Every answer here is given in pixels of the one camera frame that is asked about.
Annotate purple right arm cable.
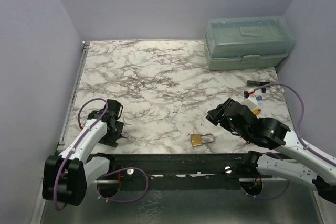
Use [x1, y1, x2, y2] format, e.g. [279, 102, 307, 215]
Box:
[251, 82, 336, 168]

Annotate blue-handled screwdriver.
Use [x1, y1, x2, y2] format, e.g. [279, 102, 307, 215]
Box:
[254, 95, 263, 102]

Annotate brass padlock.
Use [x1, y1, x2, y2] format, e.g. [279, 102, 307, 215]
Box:
[190, 133, 216, 147]

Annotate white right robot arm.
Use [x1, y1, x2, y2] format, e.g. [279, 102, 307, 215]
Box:
[206, 98, 335, 203]

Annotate black T-shaped tool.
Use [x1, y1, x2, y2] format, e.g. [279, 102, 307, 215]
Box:
[246, 80, 270, 94]

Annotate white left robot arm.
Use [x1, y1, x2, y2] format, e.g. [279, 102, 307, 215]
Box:
[42, 99, 124, 211]

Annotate green translucent plastic toolbox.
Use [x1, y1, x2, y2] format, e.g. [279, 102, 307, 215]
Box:
[204, 16, 295, 71]

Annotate black base frame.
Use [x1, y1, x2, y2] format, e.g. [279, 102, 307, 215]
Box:
[96, 151, 259, 191]

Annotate aluminium side rail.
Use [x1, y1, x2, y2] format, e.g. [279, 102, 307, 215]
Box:
[56, 41, 90, 152]

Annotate yellow utility knife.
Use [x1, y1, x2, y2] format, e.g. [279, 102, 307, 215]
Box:
[253, 109, 261, 115]

